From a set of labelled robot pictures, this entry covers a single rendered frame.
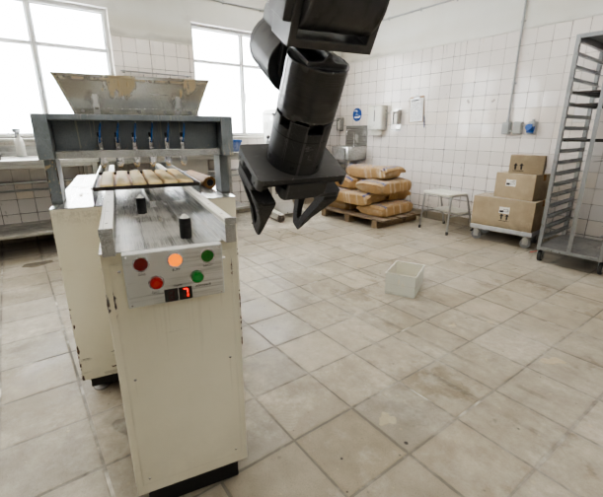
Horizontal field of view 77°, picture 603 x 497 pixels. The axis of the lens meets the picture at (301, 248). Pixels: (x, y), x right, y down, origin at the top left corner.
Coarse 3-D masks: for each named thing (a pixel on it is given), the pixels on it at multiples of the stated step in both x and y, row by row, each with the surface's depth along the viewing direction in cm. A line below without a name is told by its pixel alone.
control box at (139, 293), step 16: (128, 256) 91; (144, 256) 92; (160, 256) 94; (192, 256) 97; (128, 272) 92; (144, 272) 93; (160, 272) 95; (176, 272) 97; (192, 272) 98; (208, 272) 100; (128, 288) 93; (144, 288) 94; (160, 288) 96; (176, 288) 98; (192, 288) 100; (208, 288) 101; (224, 288) 104; (128, 304) 94; (144, 304) 95
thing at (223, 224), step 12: (156, 168) 265; (180, 192) 170; (192, 192) 143; (192, 204) 142; (204, 204) 120; (204, 216) 123; (216, 216) 106; (228, 216) 103; (216, 228) 109; (228, 228) 99; (228, 240) 100
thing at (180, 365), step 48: (144, 240) 103; (192, 240) 103; (144, 336) 101; (192, 336) 106; (240, 336) 113; (144, 384) 104; (192, 384) 110; (240, 384) 118; (144, 432) 108; (192, 432) 115; (240, 432) 122; (144, 480) 112; (192, 480) 123
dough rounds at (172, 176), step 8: (104, 176) 176; (112, 176) 176; (120, 176) 176; (128, 176) 194; (136, 176) 176; (144, 176) 187; (152, 176) 176; (160, 176) 179; (168, 176) 176; (176, 176) 177; (184, 176) 177; (104, 184) 149; (112, 184) 150; (120, 184) 151; (128, 184) 153; (136, 184) 154
